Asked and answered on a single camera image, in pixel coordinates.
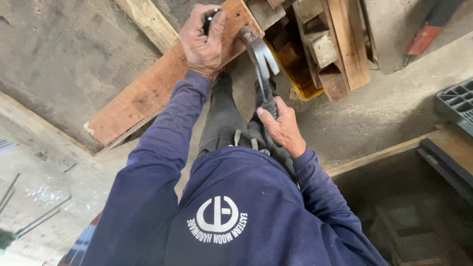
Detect blue plastic object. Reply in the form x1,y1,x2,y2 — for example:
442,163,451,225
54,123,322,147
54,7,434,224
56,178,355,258
57,212,102,266

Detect dark grey trousers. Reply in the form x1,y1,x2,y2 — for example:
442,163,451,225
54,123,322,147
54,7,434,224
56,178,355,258
197,72,297,179

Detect navy blue sweatshirt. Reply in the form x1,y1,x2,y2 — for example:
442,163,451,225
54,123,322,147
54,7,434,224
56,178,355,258
81,70,389,266

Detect reddish wooden plank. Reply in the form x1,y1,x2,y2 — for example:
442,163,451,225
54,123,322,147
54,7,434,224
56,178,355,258
84,0,265,146

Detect thin metal rod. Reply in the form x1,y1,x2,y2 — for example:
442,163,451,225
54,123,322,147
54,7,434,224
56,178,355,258
14,196,72,238
0,173,21,216

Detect black metal bar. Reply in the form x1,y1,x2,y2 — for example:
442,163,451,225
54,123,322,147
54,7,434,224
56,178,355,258
418,138,473,203

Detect dark metal punch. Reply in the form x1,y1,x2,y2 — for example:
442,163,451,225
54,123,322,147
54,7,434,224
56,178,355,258
202,8,221,36

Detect steel claw hammer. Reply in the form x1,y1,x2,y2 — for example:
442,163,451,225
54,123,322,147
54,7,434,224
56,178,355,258
238,27,281,119

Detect person's left hand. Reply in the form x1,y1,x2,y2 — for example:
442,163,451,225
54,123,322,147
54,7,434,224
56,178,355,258
179,4,227,80

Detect wooden pallet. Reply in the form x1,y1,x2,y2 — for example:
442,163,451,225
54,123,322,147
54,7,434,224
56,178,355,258
246,0,371,102

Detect dark plastic crate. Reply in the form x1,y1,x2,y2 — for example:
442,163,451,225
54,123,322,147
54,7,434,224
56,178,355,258
435,78,473,136

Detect red handled tool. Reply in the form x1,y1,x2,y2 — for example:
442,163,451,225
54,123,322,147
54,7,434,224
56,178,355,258
403,25,443,68

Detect pale wooden plank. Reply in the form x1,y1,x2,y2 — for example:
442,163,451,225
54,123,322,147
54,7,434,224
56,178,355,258
113,0,180,54

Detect person's right hand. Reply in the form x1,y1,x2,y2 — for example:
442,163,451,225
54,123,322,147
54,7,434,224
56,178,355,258
256,96,307,159

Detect yellow plastic tray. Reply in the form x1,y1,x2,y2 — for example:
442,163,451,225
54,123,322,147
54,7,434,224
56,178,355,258
264,37,325,102

